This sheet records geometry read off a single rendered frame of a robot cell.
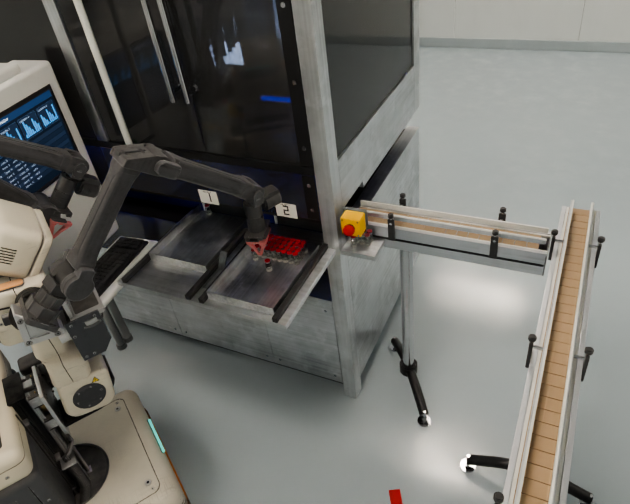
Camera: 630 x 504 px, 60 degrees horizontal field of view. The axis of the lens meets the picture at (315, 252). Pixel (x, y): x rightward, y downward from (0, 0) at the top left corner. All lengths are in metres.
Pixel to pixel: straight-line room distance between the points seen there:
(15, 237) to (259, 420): 1.44
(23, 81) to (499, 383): 2.27
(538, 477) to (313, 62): 1.20
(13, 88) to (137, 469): 1.42
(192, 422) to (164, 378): 0.33
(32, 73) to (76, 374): 1.04
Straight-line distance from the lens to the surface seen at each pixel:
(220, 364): 2.89
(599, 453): 2.59
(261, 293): 1.86
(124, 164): 1.41
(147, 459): 2.33
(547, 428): 1.46
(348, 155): 1.94
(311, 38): 1.64
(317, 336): 2.39
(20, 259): 1.66
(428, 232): 1.96
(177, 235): 2.25
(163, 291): 2.00
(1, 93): 2.13
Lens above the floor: 2.11
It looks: 38 degrees down
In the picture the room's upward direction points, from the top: 9 degrees counter-clockwise
